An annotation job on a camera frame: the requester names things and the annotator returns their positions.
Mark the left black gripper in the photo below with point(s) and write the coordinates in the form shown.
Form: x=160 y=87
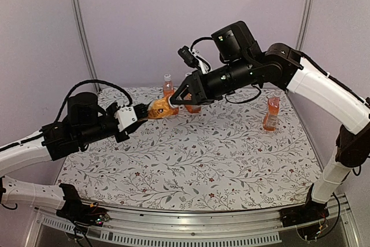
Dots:
x=125 y=136

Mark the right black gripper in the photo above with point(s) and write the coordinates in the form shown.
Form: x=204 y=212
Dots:
x=195 y=86

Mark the black-label orange drink bottle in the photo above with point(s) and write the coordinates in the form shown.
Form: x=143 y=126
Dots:
x=161 y=108

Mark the wide orange tea bottle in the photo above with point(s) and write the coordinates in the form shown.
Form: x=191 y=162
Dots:
x=271 y=117

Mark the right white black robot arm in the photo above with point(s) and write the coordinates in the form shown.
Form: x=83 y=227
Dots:
x=290 y=70

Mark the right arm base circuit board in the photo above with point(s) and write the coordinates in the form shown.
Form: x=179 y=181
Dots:
x=312 y=232

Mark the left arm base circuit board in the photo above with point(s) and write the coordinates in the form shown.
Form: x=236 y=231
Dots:
x=90 y=214

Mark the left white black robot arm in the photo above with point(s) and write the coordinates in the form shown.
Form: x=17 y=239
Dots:
x=86 y=122

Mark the slim red-label tea bottle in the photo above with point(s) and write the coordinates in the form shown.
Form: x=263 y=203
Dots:
x=168 y=88

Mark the orange grey-label tea bottle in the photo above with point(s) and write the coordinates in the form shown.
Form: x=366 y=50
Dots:
x=191 y=108

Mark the floral patterned table mat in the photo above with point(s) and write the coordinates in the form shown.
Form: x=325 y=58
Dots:
x=218 y=159

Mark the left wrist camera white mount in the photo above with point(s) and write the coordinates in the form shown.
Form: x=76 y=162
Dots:
x=126 y=117

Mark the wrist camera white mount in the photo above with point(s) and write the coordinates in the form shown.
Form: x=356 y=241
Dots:
x=194 y=60
x=126 y=117

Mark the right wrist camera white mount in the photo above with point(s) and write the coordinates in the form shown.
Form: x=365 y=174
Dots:
x=194 y=60

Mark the front aluminium rail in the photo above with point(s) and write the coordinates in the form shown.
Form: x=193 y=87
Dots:
x=148 y=227

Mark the left aluminium frame post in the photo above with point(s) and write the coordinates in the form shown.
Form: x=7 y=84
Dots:
x=81 y=31

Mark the aluminium frame post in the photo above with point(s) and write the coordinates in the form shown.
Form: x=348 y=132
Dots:
x=304 y=24
x=81 y=31

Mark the right aluminium frame post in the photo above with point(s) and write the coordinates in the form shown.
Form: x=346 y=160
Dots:
x=304 y=24

